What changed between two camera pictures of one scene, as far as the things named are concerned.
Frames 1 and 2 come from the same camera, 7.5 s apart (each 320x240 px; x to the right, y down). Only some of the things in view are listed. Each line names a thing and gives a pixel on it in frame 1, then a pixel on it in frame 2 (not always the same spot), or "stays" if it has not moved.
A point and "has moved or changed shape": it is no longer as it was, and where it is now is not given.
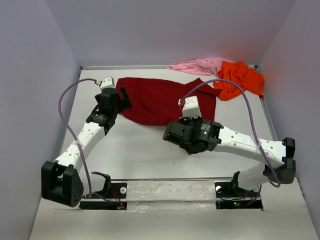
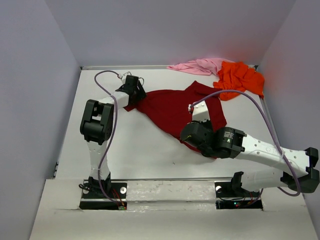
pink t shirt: [206, 66] stays
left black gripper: [124, 104] to [141, 93]
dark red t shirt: [155, 101] has moved or changed shape
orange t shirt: [236, 76] stays
